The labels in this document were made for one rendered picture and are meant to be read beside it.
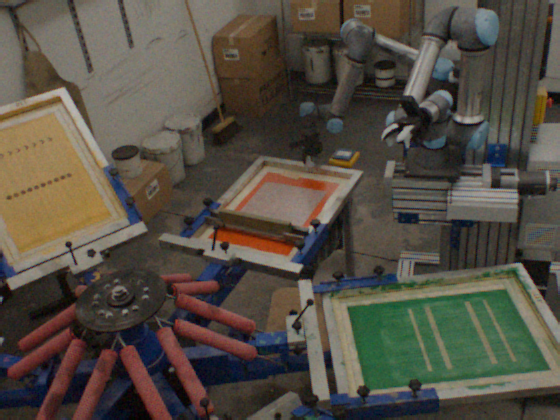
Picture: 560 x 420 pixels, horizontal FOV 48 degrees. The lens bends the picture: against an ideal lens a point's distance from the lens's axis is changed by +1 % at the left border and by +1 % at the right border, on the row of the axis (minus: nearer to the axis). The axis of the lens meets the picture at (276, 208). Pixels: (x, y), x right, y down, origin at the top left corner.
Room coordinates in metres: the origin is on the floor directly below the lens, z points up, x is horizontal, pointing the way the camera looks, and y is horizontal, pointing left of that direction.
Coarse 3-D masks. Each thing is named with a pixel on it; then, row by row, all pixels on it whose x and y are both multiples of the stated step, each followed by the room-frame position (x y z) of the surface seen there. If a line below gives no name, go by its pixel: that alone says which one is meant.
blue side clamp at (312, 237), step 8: (312, 232) 2.18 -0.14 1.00; (320, 232) 2.16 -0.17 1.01; (312, 240) 2.12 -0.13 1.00; (320, 240) 2.15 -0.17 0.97; (304, 248) 2.07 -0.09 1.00; (312, 248) 2.08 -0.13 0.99; (296, 256) 2.03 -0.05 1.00; (304, 256) 2.01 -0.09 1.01; (312, 256) 2.07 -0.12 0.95; (304, 264) 2.01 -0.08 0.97
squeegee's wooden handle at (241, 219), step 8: (224, 208) 2.37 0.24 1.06; (224, 216) 2.34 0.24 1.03; (232, 216) 2.32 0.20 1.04; (240, 216) 2.30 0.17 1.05; (248, 216) 2.28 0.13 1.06; (256, 216) 2.27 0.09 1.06; (264, 216) 2.27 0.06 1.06; (224, 224) 2.35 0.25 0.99; (232, 224) 2.32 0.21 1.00; (240, 224) 2.30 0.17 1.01; (248, 224) 2.28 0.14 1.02; (256, 224) 2.26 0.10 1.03; (264, 224) 2.24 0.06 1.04; (272, 224) 2.22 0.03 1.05; (280, 224) 2.20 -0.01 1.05; (288, 224) 2.18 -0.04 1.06; (272, 232) 2.22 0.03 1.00; (280, 232) 2.20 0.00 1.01; (288, 232) 2.18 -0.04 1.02
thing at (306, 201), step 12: (312, 180) 2.68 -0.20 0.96; (300, 192) 2.58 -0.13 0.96; (312, 192) 2.57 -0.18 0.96; (324, 192) 2.55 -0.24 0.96; (288, 204) 2.49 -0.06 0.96; (300, 204) 2.48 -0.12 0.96; (312, 204) 2.46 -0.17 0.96; (324, 204) 2.45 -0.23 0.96; (276, 216) 2.40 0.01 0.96; (288, 216) 2.39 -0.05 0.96; (300, 216) 2.38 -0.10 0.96; (312, 216) 2.36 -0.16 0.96; (252, 240) 2.24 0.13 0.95; (264, 240) 2.23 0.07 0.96; (276, 240) 2.22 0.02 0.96; (276, 252) 2.13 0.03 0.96; (288, 252) 2.12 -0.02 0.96
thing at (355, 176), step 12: (264, 156) 2.93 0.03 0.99; (252, 168) 2.82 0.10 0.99; (288, 168) 2.82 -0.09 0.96; (300, 168) 2.78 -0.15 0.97; (312, 168) 2.75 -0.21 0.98; (324, 168) 2.72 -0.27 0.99; (336, 168) 2.71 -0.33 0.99; (240, 180) 2.71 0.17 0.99; (360, 180) 2.62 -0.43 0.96; (228, 192) 2.62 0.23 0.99; (348, 192) 2.47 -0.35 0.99; (228, 204) 2.56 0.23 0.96; (336, 204) 2.39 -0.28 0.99; (324, 216) 2.30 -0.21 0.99; (336, 216) 2.33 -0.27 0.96; (204, 228) 2.37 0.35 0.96; (204, 240) 2.24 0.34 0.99; (252, 252) 2.11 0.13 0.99
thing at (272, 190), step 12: (264, 180) 2.74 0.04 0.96; (276, 180) 2.73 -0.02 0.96; (288, 180) 2.71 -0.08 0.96; (300, 180) 2.69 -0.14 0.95; (252, 192) 2.64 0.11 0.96; (264, 192) 2.63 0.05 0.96; (276, 192) 2.61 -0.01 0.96; (288, 192) 2.60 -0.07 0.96; (240, 204) 2.55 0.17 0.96; (252, 204) 2.53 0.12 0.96; (264, 204) 2.52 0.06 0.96; (276, 204) 2.50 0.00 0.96; (228, 228) 2.36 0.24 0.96; (216, 240) 2.28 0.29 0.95; (228, 240) 2.26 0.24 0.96; (240, 240) 2.25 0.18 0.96
